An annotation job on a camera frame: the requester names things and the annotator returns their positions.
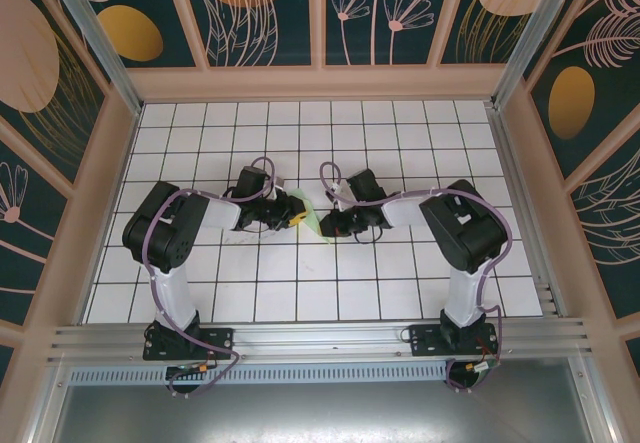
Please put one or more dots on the light green paper sheet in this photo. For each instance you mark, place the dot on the light green paper sheet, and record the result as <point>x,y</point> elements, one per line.
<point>314,223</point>

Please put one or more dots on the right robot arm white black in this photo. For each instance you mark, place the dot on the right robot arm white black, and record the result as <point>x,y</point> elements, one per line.
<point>467,293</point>

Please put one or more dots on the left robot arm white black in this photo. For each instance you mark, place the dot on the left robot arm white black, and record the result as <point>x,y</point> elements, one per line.
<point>172,298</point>

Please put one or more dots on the grey metal sheet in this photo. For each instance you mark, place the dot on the grey metal sheet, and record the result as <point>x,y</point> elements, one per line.
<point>320,413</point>

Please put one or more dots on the small green circuit board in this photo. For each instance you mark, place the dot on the small green circuit board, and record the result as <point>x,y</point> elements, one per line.
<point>479,366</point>
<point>192,369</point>

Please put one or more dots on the long aluminium mounting rail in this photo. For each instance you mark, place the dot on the long aluminium mounting rail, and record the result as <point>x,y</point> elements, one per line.
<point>320,338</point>

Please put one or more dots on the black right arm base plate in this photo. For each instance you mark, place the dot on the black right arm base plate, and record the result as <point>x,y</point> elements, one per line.
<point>425,340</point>

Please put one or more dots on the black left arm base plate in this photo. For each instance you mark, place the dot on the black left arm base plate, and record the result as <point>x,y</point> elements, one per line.
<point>220,340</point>

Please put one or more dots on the aluminium side rail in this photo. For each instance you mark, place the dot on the aluminium side rail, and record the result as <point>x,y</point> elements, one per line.
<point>525,213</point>

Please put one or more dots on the aluminium frame post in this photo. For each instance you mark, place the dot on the aluminium frame post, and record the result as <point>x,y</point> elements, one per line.
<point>95,38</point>
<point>525,38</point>

